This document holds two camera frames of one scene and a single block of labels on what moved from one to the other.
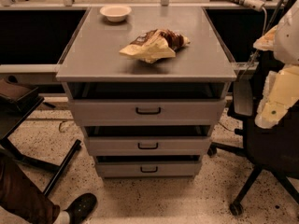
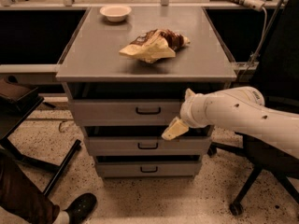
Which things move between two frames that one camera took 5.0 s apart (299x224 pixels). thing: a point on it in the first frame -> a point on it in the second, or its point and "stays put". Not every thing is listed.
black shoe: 81,207 stays put
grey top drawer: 146,112 stays put
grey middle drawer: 148,146 stays put
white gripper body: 288,37 -> 188,111
